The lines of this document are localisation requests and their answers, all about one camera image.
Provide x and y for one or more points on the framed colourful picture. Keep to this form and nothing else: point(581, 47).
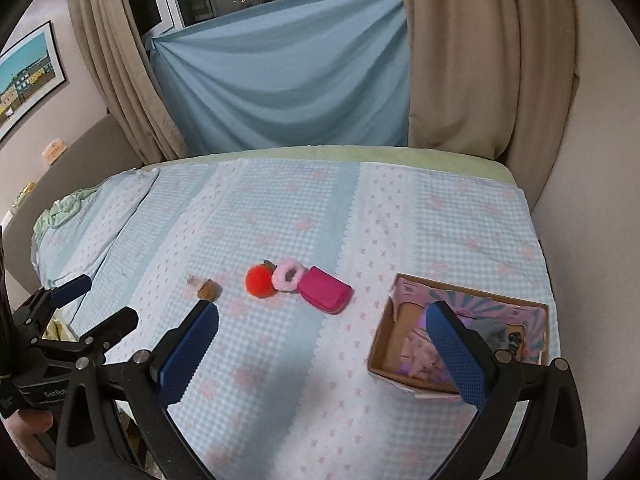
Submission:
point(30, 70)

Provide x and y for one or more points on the cardboard box with pink flaps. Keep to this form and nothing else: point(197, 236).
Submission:
point(445, 312)

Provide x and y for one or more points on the magenta pink pouch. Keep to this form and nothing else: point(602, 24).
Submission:
point(324, 292)

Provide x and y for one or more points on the person's left hand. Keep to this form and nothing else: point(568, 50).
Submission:
point(24, 427)

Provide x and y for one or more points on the green crumpled cloth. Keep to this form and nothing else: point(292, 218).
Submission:
point(62, 210)

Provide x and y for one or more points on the checkered pastel bedspread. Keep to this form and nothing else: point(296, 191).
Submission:
point(321, 367)

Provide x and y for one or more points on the brown and white plush toy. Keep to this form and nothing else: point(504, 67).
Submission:
point(205, 288)

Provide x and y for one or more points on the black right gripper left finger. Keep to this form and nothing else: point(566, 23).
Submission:
point(91, 441)

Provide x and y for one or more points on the black printed Dracula cloth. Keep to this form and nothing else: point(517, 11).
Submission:
point(515, 340)

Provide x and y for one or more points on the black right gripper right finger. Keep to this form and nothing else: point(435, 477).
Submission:
point(551, 442)

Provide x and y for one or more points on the beige curtain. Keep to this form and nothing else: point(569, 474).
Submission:
point(493, 79)
point(113, 52)

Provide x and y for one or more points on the pink fluffy scrunchie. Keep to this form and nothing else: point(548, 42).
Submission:
point(287, 275)

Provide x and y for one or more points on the grey rolled fuzzy sock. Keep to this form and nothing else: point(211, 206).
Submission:
point(493, 332)

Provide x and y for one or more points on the light blue hanging sheet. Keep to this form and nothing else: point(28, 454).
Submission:
point(289, 73)

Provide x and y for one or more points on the mauve pink cloth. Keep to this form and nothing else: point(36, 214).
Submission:
point(419, 358)

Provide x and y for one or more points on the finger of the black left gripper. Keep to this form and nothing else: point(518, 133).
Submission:
point(44, 302)
point(111, 331)

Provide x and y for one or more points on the green mattress sheet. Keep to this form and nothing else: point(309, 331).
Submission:
point(423, 158)

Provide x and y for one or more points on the orange pompom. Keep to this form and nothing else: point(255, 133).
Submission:
point(258, 280)

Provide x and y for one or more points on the beige curtain left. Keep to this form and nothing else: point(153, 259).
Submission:
point(113, 52)

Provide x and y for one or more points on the beige curtain right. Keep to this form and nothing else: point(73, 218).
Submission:
point(493, 79)

